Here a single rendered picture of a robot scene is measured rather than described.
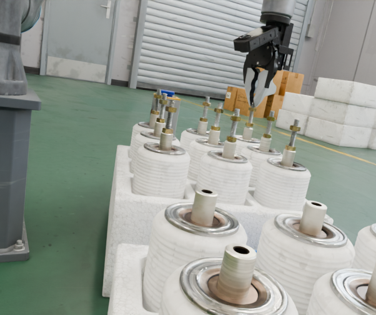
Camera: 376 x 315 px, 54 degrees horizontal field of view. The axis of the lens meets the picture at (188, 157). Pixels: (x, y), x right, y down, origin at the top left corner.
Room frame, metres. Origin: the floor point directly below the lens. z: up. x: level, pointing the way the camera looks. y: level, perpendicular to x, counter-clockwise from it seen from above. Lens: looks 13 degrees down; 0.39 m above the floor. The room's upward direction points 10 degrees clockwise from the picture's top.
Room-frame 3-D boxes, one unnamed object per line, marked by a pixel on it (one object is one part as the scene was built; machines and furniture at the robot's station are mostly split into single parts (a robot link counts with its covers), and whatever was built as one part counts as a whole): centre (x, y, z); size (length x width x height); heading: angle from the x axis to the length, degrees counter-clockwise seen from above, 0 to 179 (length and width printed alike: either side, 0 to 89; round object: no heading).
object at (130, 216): (0.78, -0.05, 0.09); 0.39 x 0.39 x 0.18; 12
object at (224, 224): (0.35, -0.02, 0.25); 0.08 x 0.08 x 0.01
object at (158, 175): (0.64, 0.04, 0.16); 0.10 x 0.10 x 0.18
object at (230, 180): (0.67, -0.07, 0.16); 0.10 x 0.10 x 0.18
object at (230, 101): (4.90, -0.53, 0.15); 0.30 x 0.24 x 0.30; 118
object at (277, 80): (4.67, -0.77, 0.45); 0.30 x 0.24 x 0.30; 31
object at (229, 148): (0.67, -0.07, 0.26); 0.02 x 0.02 x 0.03
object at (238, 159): (0.67, -0.07, 0.25); 0.08 x 0.08 x 0.01
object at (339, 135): (3.38, -1.30, 0.09); 0.39 x 0.39 x 0.18; 32
